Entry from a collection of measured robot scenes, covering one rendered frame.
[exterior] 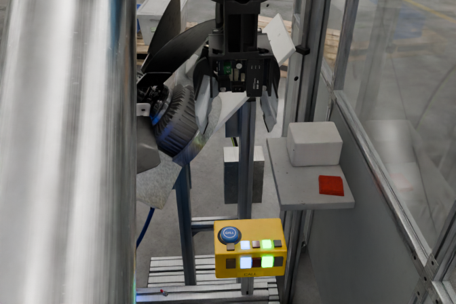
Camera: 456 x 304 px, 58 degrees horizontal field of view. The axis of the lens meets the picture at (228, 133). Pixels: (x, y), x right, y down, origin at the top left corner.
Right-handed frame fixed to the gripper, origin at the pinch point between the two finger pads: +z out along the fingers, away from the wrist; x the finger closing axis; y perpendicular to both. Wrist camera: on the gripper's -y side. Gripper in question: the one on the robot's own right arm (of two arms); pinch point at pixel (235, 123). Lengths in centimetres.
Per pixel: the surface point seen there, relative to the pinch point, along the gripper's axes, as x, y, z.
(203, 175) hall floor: -9, -156, 148
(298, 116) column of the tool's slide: 32, -89, 59
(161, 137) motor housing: -18, -50, 39
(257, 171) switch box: 13, -68, 69
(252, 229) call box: 5.3, -15.9, 40.8
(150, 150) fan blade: -18.3, -31.9, 29.3
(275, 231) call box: 10.7, -15.1, 40.8
